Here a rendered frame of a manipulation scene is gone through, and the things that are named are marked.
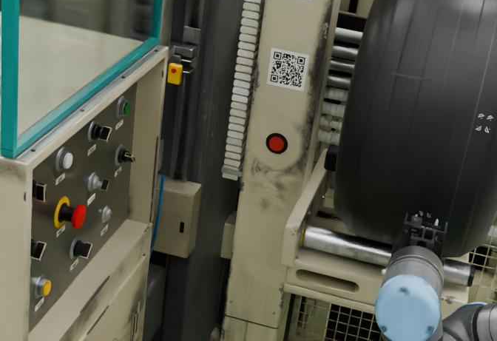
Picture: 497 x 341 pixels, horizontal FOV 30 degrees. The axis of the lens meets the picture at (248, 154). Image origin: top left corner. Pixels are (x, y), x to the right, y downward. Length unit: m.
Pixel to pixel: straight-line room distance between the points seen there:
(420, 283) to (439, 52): 0.44
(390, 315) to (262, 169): 0.64
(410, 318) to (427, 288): 0.05
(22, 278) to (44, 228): 0.16
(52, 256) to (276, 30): 0.62
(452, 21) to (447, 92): 0.13
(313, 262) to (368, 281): 0.12
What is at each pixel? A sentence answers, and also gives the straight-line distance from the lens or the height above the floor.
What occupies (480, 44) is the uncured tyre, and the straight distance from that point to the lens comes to 1.62.
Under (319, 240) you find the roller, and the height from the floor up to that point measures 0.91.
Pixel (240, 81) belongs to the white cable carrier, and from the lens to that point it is 1.86.
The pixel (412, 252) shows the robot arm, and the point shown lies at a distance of 1.46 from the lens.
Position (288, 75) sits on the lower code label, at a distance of 1.82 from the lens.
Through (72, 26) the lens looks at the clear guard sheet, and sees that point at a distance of 1.36.
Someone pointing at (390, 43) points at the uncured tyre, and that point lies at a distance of 1.62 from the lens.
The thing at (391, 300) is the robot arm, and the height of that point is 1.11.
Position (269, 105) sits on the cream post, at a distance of 1.85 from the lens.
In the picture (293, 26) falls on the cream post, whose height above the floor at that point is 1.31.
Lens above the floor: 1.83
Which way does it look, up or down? 25 degrees down
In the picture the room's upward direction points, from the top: 8 degrees clockwise
